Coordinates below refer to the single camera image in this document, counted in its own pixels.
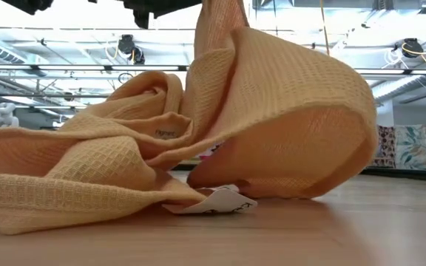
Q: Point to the brown floral fabric panel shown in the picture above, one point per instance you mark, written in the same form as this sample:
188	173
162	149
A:
387	146

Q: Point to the orange waffle weave towel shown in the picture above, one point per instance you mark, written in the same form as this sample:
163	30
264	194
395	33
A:
272	111

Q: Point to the white towel label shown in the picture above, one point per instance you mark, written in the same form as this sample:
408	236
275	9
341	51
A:
216	203

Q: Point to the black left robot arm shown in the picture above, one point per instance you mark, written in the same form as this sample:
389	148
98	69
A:
28	5

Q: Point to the teal leaf fabric panel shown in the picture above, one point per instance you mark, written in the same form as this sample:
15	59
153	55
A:
416	147

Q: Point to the black metal table frame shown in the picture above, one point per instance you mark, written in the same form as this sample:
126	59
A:
412	174

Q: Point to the white humanoid robot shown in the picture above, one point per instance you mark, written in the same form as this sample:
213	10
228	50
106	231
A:
4	116

